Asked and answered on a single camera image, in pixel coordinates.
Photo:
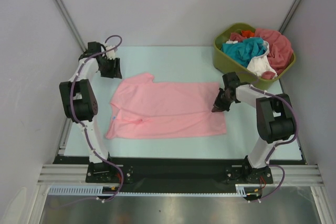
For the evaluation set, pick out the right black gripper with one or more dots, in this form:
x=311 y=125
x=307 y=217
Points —
x=218 y=106

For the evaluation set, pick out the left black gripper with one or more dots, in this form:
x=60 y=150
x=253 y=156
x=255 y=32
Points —
x=115 y=71

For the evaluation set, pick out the pink t shirt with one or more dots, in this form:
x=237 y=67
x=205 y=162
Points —
x=145 y=109

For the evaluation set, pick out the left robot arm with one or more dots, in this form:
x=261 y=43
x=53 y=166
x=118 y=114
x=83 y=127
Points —
x=79 y=101

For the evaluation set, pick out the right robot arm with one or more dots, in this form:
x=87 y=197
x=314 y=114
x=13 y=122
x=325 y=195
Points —
x=276 y=121

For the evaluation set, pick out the olive green plastic bin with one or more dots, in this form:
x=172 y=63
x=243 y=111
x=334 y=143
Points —
x=225 y=64

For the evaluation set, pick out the white t shirt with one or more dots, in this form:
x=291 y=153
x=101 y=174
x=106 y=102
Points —
x=260 y=65

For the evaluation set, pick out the teal t shirt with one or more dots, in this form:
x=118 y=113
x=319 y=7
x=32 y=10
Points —
x=243 y=52

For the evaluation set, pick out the orange t shirt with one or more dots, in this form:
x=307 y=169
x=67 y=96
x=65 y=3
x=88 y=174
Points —
x=247 y=33

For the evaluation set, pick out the coral red t shirt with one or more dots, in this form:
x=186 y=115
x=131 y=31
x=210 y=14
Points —
x=280 y=48

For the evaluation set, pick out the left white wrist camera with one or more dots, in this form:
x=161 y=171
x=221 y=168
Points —
x=110 y=52

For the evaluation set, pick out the white slotted cable duct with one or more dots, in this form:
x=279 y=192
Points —
x=107 y=191

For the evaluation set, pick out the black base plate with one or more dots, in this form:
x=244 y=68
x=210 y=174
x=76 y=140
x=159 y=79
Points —
x=168 y=175

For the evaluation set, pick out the aluminium frame rail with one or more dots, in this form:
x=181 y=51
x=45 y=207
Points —
x=75 y=174

